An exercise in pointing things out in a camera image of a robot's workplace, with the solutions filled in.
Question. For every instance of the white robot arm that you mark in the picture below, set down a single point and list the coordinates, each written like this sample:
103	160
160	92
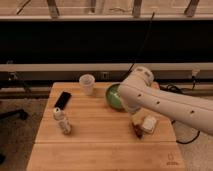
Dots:
135	92

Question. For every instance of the clear bottle white cap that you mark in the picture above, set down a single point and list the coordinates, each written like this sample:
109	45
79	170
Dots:
62	121

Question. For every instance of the black smartphone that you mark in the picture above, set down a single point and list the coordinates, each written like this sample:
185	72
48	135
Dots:
63	100

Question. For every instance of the black office chair base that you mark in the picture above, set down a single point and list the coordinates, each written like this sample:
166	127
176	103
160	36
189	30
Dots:
20	113

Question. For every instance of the clear box white contents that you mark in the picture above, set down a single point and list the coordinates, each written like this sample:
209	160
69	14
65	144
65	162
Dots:
149	124

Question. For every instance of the green ceramic bowl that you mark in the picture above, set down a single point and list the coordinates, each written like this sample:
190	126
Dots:
113	98

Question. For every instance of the clear plastic cup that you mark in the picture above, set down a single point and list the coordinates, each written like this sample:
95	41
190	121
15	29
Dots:
87	82

